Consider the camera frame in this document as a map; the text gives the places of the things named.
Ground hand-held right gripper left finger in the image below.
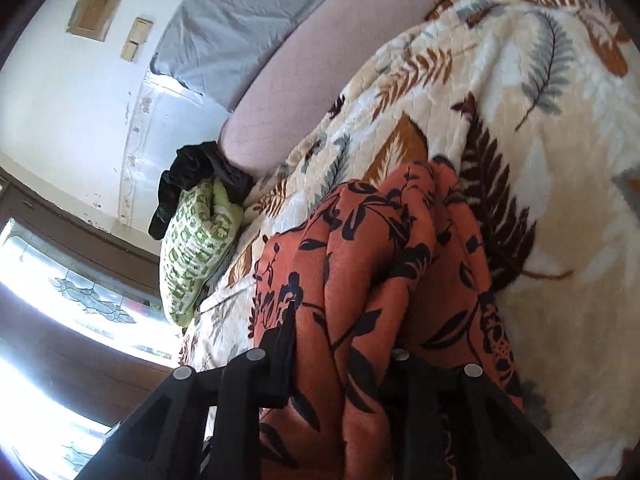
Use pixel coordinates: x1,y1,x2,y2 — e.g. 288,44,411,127
75,301,297,480

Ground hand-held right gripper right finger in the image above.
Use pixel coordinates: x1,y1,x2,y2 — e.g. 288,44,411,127
392,347,581,480

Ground orange floral garment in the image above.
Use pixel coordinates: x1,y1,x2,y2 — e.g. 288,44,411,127
247,156,527,480

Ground green patterned pillow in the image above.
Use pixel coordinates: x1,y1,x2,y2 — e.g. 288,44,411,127
160,177,245,326

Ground black cloth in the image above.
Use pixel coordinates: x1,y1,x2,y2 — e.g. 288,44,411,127
147,141,255,241

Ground leaf print blanket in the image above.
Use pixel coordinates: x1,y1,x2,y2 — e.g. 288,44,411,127
177,0,640,480

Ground pink bolster cushion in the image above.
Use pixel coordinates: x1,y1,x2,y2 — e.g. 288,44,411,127
219,0,474,171

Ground grey pillow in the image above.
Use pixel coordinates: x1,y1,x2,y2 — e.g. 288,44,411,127
149,0,374,114

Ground beige wall switch plate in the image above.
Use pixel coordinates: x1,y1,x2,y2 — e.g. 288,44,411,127
121,17,155,65

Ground wooden wall panel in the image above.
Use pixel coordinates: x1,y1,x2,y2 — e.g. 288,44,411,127
66,0,141,42

